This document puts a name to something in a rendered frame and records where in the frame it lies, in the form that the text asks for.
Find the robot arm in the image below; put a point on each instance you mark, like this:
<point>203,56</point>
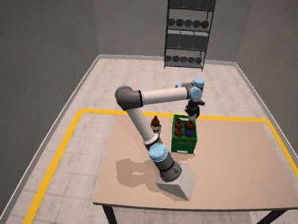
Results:
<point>131,101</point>

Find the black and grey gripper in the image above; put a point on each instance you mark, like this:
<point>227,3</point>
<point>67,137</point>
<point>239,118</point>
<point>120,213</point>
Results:
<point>192,110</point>

